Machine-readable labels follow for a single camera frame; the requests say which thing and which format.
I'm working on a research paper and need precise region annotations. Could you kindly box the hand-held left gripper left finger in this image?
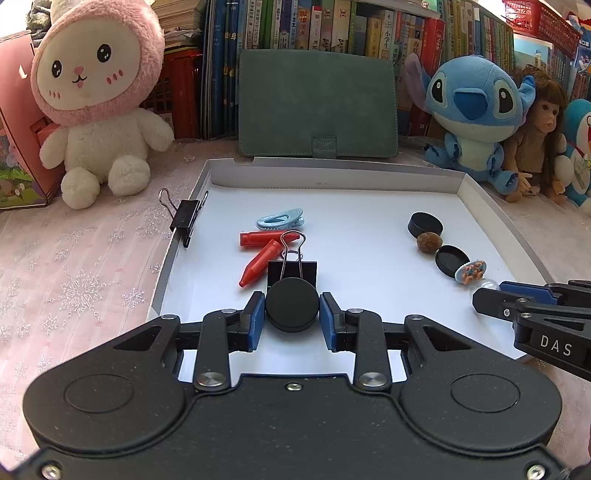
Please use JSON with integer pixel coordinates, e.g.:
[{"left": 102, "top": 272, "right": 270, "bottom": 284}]
[{"left": 113, "top": 292, "right": 266, "bottom": 393}]

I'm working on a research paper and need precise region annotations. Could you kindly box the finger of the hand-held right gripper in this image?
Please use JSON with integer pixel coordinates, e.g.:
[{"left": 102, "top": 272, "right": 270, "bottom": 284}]
[
  {"left": 500, "top": 281, "right": 591, "bottom": 305},
  {"left": 472, "top": 288, "right": 561, "bottom": 320}
]

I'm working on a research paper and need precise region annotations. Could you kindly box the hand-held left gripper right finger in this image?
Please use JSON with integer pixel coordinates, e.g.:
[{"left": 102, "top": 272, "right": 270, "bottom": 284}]
[{"left": 320, "top": 292, "right": 474, "bottom": 393}]

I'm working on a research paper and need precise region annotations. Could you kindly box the black round disc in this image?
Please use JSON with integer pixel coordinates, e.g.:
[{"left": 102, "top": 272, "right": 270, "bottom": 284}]
[
  {"left": 435, "top": 244, "right": 471, "bottom": 280},
  {"left": 264, "top": 277, "right": 321, "bottom": 334},
  {"left": 407, "top": 211, "right": 445, "bottom": 239}
]

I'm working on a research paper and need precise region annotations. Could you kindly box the brown nut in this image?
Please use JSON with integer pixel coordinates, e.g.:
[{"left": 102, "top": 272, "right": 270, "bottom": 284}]
[{"left": 416, "top": 232, "right": 444, "bottom": 253}]

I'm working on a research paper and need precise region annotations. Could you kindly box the light blue hair clip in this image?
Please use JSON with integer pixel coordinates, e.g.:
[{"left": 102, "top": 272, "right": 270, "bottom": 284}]
[{"left": 255, "top": 208, "right": 308, "bottom": 230}]

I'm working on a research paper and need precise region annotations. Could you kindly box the white cardboard box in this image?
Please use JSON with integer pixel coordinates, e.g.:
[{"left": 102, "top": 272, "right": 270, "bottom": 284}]
[{"left": 147, "top": 157, "right": 555, "bottom": 384}]

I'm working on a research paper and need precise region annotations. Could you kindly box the patterned glass marble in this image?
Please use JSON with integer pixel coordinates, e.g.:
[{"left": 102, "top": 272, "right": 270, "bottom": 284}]
[{"left": 455, "top": 260, "right": 488, "bottom": 284}]

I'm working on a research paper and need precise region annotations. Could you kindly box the black binder clip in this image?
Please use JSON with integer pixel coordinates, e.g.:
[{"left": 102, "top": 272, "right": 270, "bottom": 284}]
[
  {"left": 158, "top": 187, "right": 209, "bottom": 248},
  {"left": 267, "top": 231, "right": 319, "bottom": 296}
]

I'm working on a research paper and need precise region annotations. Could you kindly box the blue robot cat plush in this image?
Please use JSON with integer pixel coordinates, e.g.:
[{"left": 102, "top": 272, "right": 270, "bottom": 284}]
[{"left": 551, "top": 98, "right": 591, "bottom": 210}]

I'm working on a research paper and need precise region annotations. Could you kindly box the blue alien plush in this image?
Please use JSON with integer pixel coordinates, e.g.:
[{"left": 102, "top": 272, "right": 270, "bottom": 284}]
[{"left": 404, "top": 54, "right": 537, "bottom": 195}]

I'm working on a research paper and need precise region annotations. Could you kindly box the brown haired doll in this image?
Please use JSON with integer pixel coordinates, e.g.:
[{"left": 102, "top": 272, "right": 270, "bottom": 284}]
[{"left": 501, "top": 65, "right": 570, "bottom": 206}]

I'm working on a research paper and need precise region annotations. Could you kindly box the green felt folder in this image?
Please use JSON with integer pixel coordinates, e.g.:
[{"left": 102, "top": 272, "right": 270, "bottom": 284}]
[{"left": 238, "top": 48, "right": 400, "bottom": 161}]

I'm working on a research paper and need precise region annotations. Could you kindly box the red plastic crate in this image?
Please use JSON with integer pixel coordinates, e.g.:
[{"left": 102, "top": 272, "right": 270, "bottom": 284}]
[{"left": 139, "top": 48, "right": 204, "bottom": 141}]

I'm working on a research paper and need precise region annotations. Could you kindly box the blue printed box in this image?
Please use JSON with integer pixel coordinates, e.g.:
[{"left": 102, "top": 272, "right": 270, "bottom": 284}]
[{"left": 573, "top": 16, "right": 591, "bottom": 100}]

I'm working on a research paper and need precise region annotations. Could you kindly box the pink bunny plush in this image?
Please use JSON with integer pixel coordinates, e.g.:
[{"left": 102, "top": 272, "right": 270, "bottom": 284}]
[{"left": 30, "top": 0, "right": 175, "bottom": 210}]

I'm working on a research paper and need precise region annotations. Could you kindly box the red mesh basket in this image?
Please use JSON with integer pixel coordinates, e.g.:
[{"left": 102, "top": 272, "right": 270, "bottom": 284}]
[{"left": 502, "top": 0, "right": 583, "bottom": 44}]

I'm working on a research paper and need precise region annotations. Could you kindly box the row of books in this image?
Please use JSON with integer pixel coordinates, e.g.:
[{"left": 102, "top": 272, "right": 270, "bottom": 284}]
[{"left": 201, "top": 0, "right": 583, "bottom": 139}]

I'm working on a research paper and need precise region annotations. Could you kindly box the stack of books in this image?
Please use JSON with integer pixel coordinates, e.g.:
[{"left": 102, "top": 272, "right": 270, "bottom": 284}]
[{"left": 150, "top": 0, "right": 208, "bottom": 49}]

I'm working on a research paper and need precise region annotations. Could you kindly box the pink triangular house box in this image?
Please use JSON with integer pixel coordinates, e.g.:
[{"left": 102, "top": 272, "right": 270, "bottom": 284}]
[{"left": 0, "top": 31, "right": 68, "bottom": 210}]

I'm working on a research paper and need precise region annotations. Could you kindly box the grey cloth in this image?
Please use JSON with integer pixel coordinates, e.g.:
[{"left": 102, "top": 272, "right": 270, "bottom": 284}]
[{"left": 25, "top": 0, "right": 56, "bottom": 28}]

